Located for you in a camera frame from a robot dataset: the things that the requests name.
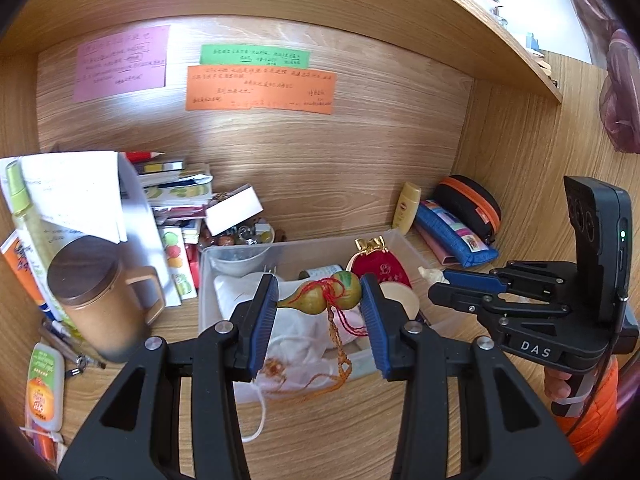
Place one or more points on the orange paper note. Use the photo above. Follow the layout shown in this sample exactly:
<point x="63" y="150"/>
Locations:
<point x="260" y="90"/>

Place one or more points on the blue pencil pouch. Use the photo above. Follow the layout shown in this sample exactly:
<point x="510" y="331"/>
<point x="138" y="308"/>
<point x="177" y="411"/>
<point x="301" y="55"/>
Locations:
<point x="450" y="230"/>

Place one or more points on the green paper note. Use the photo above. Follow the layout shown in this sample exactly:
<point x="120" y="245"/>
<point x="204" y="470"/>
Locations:
<point x="255" y="56"/>

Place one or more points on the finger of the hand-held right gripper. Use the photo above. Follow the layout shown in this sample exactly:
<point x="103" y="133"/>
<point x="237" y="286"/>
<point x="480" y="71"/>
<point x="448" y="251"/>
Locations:
<point x="470" y="280"/>
<point x="460" y="297"/>

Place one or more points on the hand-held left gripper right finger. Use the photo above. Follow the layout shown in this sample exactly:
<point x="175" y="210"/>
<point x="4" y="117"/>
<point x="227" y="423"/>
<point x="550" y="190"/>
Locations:
<point x="375" y="330"/>

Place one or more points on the orange sunscreen tube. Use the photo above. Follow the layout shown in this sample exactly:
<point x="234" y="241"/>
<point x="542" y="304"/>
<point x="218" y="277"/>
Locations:
<point x="20" y="270"/>

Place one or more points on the red and white marker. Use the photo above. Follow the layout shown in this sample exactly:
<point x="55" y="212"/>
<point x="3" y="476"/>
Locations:
<point x="145" y="156"/>

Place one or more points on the purple mesh bag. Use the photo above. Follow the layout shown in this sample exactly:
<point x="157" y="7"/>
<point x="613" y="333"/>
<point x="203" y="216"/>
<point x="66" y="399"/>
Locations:
<point x="620" y="85"/>

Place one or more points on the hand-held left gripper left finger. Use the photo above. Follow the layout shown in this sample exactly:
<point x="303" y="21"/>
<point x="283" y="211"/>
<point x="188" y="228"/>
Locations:
<point x="262" y="330"/>

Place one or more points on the stack of books and packets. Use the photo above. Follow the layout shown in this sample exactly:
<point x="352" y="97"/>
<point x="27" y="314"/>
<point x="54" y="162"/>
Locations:
<point x="180" y="190"/>

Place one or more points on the small dark bottle white label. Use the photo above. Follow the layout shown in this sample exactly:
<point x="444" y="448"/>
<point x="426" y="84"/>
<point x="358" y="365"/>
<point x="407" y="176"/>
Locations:
<point x="320" y="272"/>

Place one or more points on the small white cardboard box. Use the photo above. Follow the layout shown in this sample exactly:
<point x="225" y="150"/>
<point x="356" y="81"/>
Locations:
<point x="235" y="207"/>

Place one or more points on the gourd charm with red tassel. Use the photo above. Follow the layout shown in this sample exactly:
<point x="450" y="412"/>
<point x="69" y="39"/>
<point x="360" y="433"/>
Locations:
<point x="340" y="290"/>

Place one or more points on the pink paper note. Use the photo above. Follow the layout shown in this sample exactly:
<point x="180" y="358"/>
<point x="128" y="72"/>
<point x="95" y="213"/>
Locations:
<point x="120" y="62"/>

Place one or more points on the white tube orange green label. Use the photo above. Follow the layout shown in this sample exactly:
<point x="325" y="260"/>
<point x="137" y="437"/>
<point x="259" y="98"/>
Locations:
<point x="45" y="385"/>

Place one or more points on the black round case orange zipper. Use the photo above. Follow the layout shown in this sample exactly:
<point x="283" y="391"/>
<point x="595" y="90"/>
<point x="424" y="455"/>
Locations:
<point x="470" y="200"/>

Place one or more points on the person's right hand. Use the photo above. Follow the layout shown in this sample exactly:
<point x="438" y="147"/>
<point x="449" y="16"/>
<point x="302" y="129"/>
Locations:
<point x="557" y="385"/>

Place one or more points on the bundle of pens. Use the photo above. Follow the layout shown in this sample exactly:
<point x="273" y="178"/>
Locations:
<point x="65" y="337"/>

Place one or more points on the white bowl of beads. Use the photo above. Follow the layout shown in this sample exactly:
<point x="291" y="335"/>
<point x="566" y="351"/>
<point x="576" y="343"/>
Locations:
<point x="250" y="234"/>

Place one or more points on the person's right forearm orange sleeve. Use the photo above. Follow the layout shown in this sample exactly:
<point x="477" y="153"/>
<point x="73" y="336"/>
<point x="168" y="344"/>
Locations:
<point x="595" y="425"/>

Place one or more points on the orange lip balm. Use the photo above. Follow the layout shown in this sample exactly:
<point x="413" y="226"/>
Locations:
<point x="42" y="445"/>

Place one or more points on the fruit sticker sheet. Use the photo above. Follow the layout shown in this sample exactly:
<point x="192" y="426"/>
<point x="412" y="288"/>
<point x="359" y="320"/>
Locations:
<point x="175" y="260"/>

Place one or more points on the cream round jar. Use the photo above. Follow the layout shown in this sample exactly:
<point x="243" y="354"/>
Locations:
<point x="402" y="302"/>

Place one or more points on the wooden desktop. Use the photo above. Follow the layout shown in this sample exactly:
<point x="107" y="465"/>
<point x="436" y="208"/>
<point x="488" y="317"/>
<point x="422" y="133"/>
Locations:
<point x="350" y="435"/>

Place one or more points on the pink flat pouch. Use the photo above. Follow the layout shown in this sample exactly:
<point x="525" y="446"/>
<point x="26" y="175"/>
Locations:
<point x="435" y="247"/>

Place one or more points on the white folded paper sheet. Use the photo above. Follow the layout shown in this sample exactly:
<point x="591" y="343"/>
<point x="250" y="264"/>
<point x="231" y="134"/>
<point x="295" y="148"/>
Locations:
<point x="75" y="185"/>

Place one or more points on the red embroidered pouch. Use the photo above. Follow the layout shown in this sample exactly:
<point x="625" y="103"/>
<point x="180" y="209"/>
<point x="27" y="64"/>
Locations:
<point x="385" y="267"/>

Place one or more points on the clear plastic storage box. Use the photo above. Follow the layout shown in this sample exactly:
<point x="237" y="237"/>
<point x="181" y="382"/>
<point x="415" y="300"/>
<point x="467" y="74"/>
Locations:
<point x="300" y="255"/>

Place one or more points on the small cream yellow bottle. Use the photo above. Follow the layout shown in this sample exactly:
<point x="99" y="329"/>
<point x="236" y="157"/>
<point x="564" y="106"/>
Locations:
<point x="406" y="207"/>

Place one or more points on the glass bottle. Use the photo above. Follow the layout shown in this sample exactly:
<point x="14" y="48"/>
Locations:
<point x="487" y="0"/>

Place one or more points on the brown ceramic mug with lid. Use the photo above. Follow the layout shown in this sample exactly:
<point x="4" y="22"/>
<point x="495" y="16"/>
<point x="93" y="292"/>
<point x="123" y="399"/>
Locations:
<point x="100" y="310"/>

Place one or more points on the green spray bottle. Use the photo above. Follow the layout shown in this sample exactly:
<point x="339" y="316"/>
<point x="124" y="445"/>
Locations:
<point x="30" y="230"/>

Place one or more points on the wooden shelf board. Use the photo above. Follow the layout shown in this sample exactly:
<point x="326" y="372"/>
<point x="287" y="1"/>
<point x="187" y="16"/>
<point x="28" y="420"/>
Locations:
<point x="400" y="25"/>

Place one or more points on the red packet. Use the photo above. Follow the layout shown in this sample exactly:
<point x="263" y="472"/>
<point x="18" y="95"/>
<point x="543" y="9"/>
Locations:
<point x="192" y="260"/>

